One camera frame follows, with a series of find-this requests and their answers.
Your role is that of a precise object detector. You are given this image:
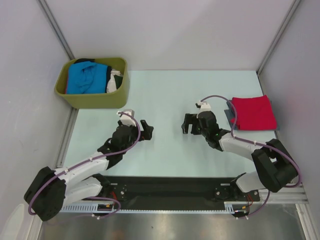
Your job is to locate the aluminium frame rail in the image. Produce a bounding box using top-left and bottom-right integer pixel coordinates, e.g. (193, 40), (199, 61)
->
(267, 184), (309, 204)

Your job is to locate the folded grey t shirt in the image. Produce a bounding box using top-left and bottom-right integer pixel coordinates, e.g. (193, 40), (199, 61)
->
(224, 101), (280, 131)

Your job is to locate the blue polo shirt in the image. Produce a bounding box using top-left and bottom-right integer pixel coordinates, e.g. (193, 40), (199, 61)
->
(65, 61), (112, 95)

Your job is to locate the folded red t shirt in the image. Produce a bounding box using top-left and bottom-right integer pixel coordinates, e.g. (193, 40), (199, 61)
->
(231, 95), (277, 131)

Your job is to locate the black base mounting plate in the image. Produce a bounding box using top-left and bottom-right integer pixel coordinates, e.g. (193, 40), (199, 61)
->
(97, 176), (260, 208)

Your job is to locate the dark green shirt in bin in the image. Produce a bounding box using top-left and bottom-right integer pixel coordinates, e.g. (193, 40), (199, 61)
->
(114, 75), (123, 89)

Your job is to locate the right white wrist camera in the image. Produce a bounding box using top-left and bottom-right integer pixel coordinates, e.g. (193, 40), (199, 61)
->
(195, 101), (211, 112)

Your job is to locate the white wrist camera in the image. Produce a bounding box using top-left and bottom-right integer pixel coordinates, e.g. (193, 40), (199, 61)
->
(116, 109), (136, 126)
(195, 101), (211, 112)

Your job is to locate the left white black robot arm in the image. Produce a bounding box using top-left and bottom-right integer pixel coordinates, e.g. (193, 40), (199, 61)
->
(24, 120), (154, 222)

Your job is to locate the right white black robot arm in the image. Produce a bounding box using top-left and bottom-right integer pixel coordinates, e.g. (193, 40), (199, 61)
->
(181, 111), (298, 201)

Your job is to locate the black shirt in bin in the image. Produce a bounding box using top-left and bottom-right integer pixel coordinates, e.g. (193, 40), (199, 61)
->
(74, 58), (95, 64)

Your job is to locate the white shirt in bin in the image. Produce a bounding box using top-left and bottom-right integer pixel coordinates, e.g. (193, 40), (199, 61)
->
(106, 69), (123, 93)

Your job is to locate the olive green plastic bin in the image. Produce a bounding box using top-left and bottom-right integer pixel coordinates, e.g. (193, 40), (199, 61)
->
(54, 57), (130, 109)

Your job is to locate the grey slotted cable duct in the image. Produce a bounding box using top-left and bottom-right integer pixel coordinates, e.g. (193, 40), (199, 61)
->
(60, 201), (235, 214)

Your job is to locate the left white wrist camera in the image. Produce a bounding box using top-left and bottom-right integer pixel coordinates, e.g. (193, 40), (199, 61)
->
(116, 109), (136, 126)

